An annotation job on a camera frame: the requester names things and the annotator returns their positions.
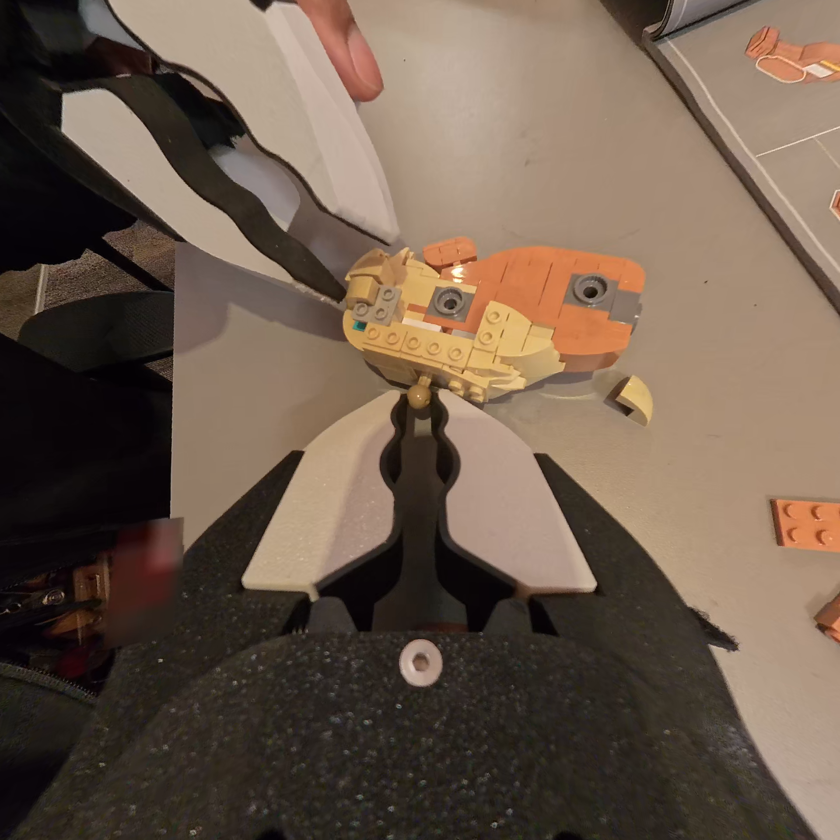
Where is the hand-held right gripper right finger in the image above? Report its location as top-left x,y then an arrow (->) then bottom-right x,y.
436,394 -> 599,599

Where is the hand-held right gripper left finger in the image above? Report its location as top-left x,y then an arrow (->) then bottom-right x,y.
241,391 -> 404,601

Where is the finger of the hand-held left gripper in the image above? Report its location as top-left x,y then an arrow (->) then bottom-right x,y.
59,72 -> 349,304
105,0 -> 403,245

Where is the tan curved brick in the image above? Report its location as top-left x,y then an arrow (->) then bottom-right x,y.
604,375 -> 656,427

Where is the tan and brown brick model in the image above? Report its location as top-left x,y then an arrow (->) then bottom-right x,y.
343,236 -> 647,411

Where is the grey desk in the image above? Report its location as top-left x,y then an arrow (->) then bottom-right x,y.
171,0 -> 840,840

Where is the person's left hand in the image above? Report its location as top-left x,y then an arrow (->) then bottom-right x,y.
297,0 -> 386,104

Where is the black chair base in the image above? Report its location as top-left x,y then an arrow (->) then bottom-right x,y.
18,292 -> 175,375

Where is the reddish brown flat plate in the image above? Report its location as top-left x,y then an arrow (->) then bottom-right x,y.
770,499 -> 840,547

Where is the grey instruction booklet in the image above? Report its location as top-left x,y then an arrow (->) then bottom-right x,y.
643,0 -> 840,309

